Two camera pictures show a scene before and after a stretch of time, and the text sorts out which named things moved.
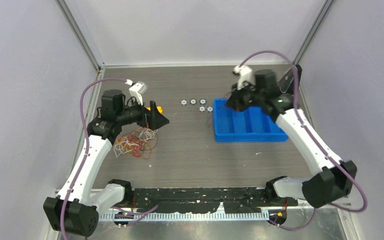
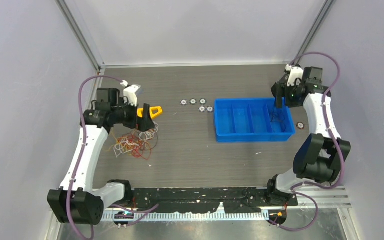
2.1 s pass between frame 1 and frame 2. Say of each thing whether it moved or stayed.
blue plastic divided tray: stayed
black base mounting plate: stayed
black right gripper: moved
